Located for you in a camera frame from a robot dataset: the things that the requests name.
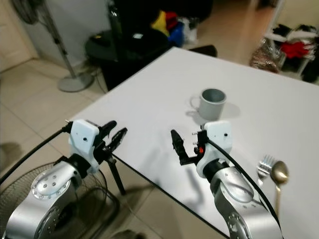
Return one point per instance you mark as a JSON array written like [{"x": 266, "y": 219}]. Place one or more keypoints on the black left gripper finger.
[
  {"x": 107, "y": 128},
  {"x": 118, "y": 137}
]

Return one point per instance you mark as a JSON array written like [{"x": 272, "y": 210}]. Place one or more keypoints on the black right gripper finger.
[
  {"x": 199, "y": 133},
  {"x": 178, "y": 143}
]

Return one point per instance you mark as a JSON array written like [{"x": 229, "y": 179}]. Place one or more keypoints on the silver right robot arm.
[{"x": 241, "y": 204}]

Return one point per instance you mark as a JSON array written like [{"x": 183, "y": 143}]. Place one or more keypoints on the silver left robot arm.
[{"x": 52, "y": 186}]

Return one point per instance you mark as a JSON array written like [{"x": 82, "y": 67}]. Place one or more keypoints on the black table leg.
[{"x": 117, "y": 174}]

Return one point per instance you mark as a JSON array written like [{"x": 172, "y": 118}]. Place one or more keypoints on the grey mug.
[{"x": 212, "y": 105}]

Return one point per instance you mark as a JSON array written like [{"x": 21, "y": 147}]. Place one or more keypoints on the black floor fan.
[{"x": 104, "y": 199}]

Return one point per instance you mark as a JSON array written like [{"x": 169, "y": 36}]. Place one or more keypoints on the black round side table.
[{"x": 124, "y": 59}]

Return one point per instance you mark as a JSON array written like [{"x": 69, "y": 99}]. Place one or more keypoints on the silver fork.
[{"x": 265, "y": 167}]

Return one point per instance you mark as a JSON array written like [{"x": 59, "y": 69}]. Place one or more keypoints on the black chair back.
[{"x": 204, "y": 50}]

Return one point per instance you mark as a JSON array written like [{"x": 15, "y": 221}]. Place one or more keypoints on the gold spoon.
[{"x": 279, "y": 172}]

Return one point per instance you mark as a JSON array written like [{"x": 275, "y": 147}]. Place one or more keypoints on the brown patterned bag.
[{"x": 264, "y": 59}]

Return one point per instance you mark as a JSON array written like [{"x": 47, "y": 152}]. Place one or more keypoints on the blue bag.
[{"x": 176, "y": 34}]

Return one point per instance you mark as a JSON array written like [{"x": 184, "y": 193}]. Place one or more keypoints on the dark bottle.
[{"x": 114, "y": 25}]

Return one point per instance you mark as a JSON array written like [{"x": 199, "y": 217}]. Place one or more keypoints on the yellow cloth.
[{"x": 160, "y": 24}]

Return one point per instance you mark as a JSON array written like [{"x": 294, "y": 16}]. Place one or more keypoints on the white clothes rack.
[{"x": 276, "y": 40}]

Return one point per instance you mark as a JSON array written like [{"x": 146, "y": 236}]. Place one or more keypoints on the red cloth on rack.
[{"x": 295, "y": 50}]

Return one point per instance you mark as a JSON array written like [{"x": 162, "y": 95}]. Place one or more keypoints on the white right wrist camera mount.
[{"x": 215, "y": 144}]

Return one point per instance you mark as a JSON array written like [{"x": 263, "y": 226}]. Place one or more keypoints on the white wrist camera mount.
[
  {"x": 215, "y": 144},
  {"x": 83, "y": 139}
]

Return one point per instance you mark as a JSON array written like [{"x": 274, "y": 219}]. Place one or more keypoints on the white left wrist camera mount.
[{"x": 83, "y": 139}]

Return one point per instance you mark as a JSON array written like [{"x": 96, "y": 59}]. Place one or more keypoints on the grey pedestal fan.
[{"x": 62, "y": 50}]

